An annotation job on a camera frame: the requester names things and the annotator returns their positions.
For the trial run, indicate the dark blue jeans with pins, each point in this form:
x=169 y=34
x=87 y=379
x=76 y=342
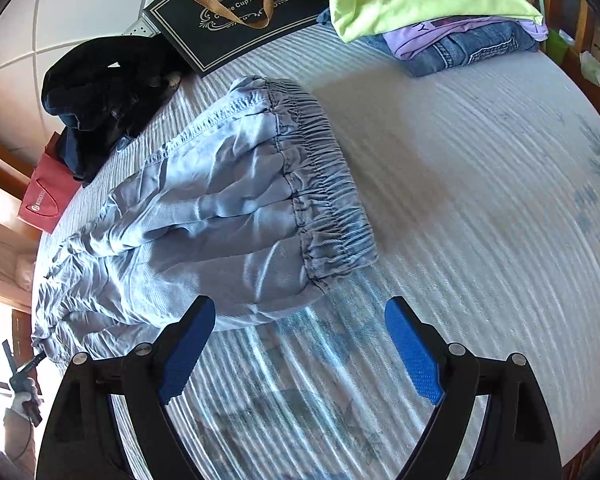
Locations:
x=140 y=75

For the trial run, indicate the person's left forearm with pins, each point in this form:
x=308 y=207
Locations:
x=17 y=440

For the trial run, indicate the black gift box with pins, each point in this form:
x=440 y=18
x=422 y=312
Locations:
x=190 y=45

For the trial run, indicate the wooden chair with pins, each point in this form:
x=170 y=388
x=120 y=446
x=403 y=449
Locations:
x=580 y=15

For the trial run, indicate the person's left hand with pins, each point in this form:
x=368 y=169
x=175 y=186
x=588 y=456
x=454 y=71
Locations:
x=26 y=399

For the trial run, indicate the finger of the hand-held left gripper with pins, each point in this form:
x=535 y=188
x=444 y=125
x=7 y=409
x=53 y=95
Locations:
x=36 y=359

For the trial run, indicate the wooden headboard frame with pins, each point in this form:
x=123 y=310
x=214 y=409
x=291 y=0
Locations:
x=0 y=175

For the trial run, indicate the light blue pants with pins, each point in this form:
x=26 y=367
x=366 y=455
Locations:
x=205 y=210

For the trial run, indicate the white wall socket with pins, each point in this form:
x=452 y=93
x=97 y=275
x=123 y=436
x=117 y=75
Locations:
x=141 y=27

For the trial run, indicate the purple garment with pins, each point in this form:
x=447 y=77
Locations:
x=415 y=40

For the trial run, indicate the white padded headboard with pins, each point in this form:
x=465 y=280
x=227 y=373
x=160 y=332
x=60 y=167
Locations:
x=80 y=5

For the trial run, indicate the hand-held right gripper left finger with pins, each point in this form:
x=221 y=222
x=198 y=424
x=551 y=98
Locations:
x=187 y=355

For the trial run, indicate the folded blue jeans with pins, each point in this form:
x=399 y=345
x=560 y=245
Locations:
x=460 y=52

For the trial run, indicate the red paper bag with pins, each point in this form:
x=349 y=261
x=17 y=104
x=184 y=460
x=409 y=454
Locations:
x=45 y=195

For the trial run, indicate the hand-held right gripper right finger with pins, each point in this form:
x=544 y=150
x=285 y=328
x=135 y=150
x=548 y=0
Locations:
x=415 y=355

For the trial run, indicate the black garment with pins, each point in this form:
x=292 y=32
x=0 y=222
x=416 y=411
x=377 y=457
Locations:
x=75 y=150

